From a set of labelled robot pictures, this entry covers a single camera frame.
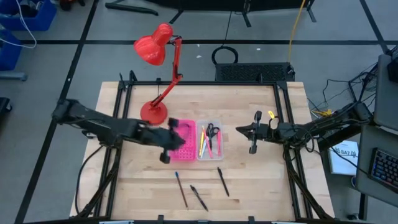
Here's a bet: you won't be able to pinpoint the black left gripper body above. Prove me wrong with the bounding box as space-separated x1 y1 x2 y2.
145 117 180 164

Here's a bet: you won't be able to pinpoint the black pen with rubber grip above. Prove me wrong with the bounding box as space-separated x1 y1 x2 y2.
189 185 209 212

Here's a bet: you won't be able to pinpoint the blue storage bin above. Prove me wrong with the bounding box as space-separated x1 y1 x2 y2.
0 0 58 32
0 29 22 71

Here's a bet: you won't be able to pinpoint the black metal table frame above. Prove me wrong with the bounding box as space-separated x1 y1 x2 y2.
74 70 335 220

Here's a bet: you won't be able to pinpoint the pink perforated plastic lid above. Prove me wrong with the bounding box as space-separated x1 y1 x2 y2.
169 119 197 162

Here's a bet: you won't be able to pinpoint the black partition screen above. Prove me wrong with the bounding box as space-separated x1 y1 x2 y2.
146 0 318 29

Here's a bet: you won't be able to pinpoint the black floor bar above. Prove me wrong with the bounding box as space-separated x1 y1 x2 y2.
104 2 159 16

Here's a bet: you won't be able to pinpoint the coiled black floor cable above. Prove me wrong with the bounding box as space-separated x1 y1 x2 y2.
211 11 239 65

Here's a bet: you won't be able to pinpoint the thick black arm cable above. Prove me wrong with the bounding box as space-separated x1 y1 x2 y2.
74 144 105 215

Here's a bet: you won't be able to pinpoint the red desk lamp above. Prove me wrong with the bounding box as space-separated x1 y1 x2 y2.
133 22 183 126

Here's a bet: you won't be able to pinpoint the backlit black keyboard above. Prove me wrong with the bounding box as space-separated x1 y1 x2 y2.
368 147 398 194

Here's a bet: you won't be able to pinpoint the grey metal base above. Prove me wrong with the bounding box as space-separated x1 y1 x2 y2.
0 71 28 82

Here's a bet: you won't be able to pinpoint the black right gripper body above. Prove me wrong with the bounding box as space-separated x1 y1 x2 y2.
248 110 272 155

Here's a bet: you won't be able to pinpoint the grey desk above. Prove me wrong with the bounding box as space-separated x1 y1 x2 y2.
373 54 398 131
356 124 398 208

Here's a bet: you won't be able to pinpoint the clear plastic supply box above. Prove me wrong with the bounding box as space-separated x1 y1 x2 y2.
196 119 224 161

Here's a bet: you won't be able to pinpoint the pink pencil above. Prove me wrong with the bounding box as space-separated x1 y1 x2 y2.
201 125 214 159

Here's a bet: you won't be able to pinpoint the white cable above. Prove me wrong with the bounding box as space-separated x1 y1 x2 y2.
0 0 37 50

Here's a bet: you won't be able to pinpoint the slim black pen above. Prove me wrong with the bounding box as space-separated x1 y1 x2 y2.
216 167 230 197

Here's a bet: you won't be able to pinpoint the yellow hanging cable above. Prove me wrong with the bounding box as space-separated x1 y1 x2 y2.
287 0 307 63

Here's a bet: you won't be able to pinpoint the white booklet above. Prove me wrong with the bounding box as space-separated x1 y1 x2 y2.
328 139 360 177

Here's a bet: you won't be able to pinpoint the black handled scissors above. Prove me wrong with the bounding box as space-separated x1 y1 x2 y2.
200 123 221 159

